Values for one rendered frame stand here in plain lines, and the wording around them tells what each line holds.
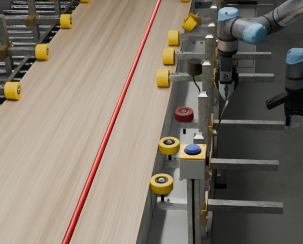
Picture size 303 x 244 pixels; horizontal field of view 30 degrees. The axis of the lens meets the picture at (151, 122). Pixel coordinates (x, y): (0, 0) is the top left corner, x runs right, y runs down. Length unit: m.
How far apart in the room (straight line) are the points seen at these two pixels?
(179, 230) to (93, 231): 0.50
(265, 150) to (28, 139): 1.95
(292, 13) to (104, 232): 0.97
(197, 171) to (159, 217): 0.76
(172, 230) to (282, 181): 1.47
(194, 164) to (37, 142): 0.92
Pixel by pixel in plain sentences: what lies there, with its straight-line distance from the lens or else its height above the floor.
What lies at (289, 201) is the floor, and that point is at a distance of 3.40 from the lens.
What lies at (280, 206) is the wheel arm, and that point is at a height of 0.82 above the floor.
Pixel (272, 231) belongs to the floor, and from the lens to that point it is 3.18.
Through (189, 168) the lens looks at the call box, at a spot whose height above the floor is 1.18.
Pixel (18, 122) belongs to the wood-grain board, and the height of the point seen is 0.90.
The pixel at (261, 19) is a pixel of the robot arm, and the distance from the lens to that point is 2.09.
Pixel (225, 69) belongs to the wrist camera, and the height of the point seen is 1.17.
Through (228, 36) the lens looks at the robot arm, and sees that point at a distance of 2.11.
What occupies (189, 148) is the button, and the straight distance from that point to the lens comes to 1.53.
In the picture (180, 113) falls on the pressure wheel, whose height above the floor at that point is 0.91.
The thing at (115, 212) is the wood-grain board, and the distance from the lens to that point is 1.86.
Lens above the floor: 2.05
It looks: 29 degrees down
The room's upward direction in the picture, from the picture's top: 3 degrees counter-clockwise
